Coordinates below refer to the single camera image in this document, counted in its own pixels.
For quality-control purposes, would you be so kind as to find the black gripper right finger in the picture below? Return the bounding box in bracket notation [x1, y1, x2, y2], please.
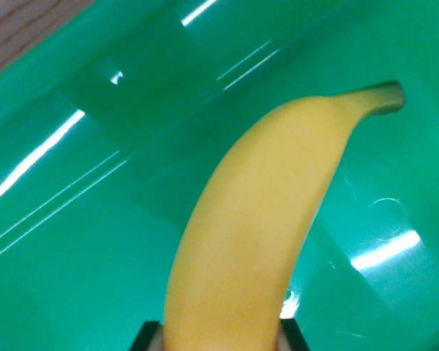
[277, 318, 311, 351]

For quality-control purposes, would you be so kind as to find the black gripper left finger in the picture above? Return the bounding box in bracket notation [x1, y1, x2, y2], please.
[130, 320, 165, 351]

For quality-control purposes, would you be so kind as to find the yellow banana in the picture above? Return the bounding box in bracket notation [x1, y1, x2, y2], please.
[162, 80, 406, 351]

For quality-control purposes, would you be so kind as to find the green plastic bin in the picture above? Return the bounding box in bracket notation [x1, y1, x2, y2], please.
[0, 0, 439, 351]

